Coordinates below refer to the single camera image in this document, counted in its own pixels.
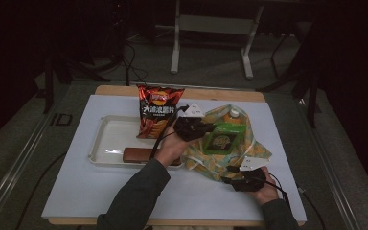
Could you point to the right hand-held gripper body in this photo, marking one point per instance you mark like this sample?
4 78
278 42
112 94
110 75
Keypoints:
249 180

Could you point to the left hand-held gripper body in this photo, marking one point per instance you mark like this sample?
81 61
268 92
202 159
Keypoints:
188 127

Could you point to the green snack box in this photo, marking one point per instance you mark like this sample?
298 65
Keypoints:
225 140

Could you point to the red black chips bag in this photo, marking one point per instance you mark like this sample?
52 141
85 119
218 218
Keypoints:
158 111

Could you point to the brown snack packet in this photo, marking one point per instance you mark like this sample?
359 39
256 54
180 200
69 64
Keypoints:
137 156

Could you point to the white plastic tray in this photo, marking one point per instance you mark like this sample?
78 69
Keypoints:
115 140

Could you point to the person's right hand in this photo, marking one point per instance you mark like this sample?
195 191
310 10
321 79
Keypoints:
268 191

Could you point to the person's left hand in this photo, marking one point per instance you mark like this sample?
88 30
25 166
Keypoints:
171 150

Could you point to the black metal stand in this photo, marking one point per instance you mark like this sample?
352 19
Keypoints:
306 80
57 73

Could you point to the metal floor rail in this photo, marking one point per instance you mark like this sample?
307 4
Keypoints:
16 163
329 166

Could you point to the white metal stand frame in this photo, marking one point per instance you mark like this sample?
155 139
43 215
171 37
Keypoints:
214 28

